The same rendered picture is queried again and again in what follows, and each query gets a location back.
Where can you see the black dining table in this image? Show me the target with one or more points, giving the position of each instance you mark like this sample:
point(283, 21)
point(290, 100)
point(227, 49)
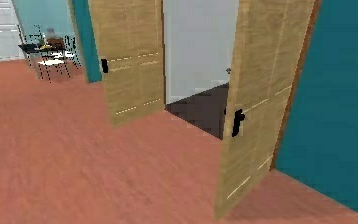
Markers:
point(33, 49)

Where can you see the brown bowl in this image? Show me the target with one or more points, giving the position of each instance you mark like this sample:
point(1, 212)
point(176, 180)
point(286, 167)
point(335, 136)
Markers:
point(55, 42)

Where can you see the light wooden room door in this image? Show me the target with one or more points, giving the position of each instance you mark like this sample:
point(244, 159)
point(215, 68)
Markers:
point(260, 100)
point(133, 56)

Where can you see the black chair with white seat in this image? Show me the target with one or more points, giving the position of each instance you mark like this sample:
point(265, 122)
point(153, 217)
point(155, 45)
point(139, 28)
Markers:
point(55, 62)

